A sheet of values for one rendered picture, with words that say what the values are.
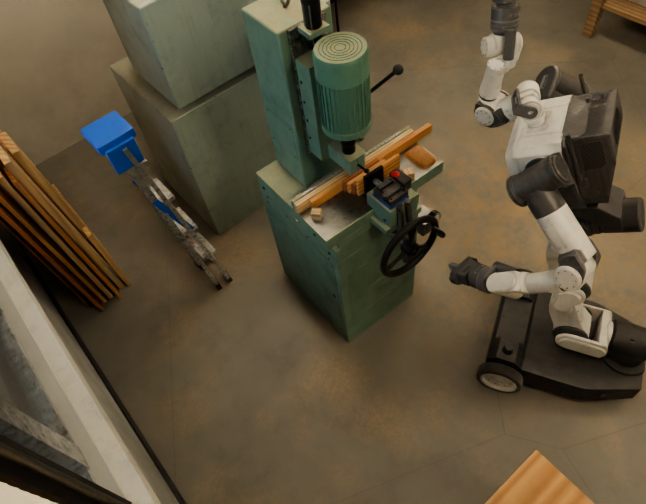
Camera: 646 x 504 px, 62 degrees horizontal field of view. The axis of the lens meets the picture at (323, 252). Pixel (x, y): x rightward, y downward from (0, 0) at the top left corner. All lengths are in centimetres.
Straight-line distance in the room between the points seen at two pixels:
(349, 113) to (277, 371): 142
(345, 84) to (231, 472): 175
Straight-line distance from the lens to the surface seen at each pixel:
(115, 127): 227
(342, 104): 178
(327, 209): 207
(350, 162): 199
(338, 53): 173
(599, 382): 265
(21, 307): 230
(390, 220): 200
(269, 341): 282
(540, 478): 206
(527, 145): 170
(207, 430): 272
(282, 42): 185
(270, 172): 238
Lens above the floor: 248
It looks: 54 degrees down
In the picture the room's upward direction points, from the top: 10 degrees counter-clockwise
